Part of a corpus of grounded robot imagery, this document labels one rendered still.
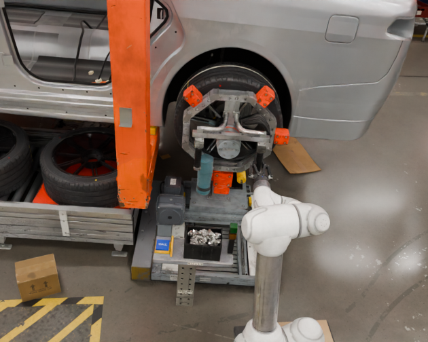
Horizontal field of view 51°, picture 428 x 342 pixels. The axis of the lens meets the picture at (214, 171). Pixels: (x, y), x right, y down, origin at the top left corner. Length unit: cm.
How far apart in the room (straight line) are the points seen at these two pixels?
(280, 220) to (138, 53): 98
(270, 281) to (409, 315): 153
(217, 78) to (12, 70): 121
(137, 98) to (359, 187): 230
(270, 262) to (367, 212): 207
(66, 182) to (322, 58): 168
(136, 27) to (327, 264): 201
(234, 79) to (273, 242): 118
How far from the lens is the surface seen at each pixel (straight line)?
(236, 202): 314
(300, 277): 308
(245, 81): 258
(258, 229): 162
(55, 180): 292
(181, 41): 263
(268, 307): 186
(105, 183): 284
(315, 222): 167
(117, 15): 204
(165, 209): 282
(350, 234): 348
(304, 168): 394
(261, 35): 259
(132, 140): 232
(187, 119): 260
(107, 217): 282
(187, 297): 275
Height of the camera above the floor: 232
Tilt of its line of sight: 38 degrees down
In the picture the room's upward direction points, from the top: 6 degrees clockwise
